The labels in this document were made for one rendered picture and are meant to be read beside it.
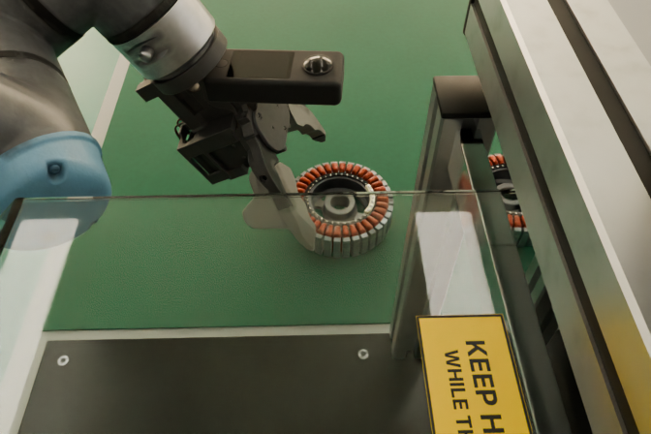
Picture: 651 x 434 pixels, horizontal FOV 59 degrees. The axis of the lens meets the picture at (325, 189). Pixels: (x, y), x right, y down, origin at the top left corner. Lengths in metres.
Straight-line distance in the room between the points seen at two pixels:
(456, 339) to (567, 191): 0.06
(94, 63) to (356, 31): 1.48
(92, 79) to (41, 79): 1.78
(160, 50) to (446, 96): 0.24
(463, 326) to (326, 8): 0.78
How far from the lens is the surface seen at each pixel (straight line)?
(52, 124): 0.36
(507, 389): 0.20
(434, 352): 0.20
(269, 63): 0.49
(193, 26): 0.46
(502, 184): 0.65
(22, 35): 0.43
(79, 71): 2.23
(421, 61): 0.84
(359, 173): 0.62
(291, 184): 0.52
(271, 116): 0.52
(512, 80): 0.24
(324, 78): 0.47
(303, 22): 0.91
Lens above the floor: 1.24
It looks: 49 degrees down
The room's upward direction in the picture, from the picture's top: straight up
